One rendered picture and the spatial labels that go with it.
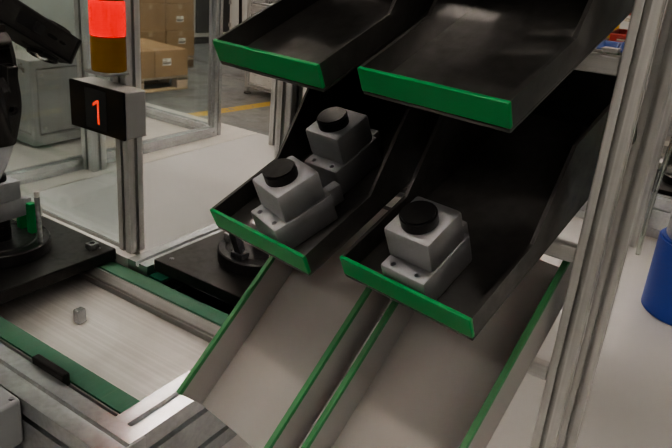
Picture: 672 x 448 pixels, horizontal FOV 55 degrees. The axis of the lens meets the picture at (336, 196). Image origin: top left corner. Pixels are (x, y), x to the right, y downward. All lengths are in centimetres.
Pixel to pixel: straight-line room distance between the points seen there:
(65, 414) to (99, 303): 31
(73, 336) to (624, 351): 88
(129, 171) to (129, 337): 26
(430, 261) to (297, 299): 25
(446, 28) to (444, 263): 20
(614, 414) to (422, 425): 48
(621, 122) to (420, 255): 19
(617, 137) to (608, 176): 3
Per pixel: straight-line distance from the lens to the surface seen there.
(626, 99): 55
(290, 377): 69
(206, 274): 103
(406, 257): 52
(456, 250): 53
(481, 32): 57
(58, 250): 113
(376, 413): 66
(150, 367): 92
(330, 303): 70
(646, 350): 126
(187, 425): 81
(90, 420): 79
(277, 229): 57
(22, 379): 87
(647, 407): 111
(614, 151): 56
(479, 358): 64
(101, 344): 98
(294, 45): 59
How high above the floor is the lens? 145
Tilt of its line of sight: 20 degrees down
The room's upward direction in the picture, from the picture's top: 5 degrees clockwise
